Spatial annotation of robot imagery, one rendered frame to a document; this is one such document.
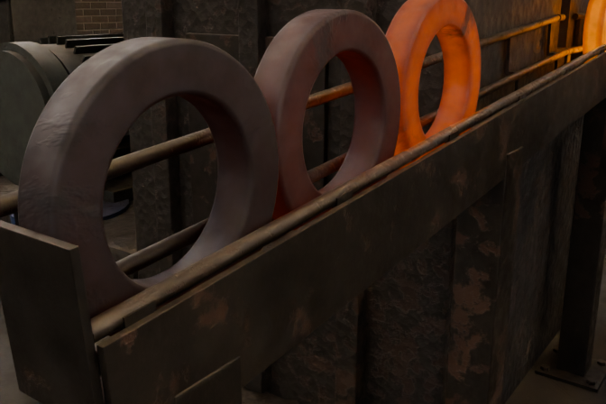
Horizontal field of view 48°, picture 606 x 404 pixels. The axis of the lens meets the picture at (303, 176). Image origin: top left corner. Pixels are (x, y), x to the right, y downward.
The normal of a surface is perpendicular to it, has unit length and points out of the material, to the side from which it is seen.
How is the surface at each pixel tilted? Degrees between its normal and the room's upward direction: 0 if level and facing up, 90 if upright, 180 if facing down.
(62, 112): 51
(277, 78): 60
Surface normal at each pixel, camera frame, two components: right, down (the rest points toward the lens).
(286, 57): -0.44, -0.49
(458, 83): -0.59, 0.15
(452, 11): 0.81, 0.15
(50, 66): 0.58, -0.58
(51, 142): -0.52, -0.26
